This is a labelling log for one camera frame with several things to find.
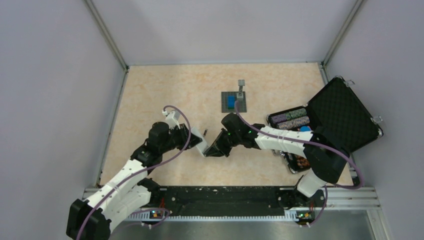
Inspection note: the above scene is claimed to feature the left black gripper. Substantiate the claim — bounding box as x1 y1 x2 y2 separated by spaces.
160 123 203 154

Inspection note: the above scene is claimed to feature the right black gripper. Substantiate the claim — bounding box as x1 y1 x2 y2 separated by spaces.
205 128 242 158

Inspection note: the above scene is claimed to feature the white remote control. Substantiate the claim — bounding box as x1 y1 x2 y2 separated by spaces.
190 127 209 157

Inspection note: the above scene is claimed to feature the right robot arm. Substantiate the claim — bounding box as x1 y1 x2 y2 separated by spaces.
202 113 349 206

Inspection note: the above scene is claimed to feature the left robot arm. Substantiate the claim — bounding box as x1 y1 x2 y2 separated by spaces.
66 121 207 240

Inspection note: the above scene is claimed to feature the grey lego baseplate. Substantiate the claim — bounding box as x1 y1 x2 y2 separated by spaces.
221 91 247 113

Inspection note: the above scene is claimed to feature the blue lego brick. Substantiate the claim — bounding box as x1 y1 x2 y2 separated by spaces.
226 95 236 109

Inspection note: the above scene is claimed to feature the grey lego tower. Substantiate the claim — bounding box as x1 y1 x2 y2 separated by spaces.
236 79 246 101

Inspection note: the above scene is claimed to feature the blue round chip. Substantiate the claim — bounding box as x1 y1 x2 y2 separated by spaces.
299 125 312 132

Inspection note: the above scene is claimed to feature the black poker chip case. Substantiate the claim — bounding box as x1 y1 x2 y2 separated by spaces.
266 76 384 153

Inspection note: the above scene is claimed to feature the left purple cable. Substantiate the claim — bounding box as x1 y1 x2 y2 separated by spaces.
74 105 192 240

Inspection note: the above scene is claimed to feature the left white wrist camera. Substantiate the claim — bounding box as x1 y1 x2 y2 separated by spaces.
162 110 181 129

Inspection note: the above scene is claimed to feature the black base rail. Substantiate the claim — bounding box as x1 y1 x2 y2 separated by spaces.
148 186 310 217

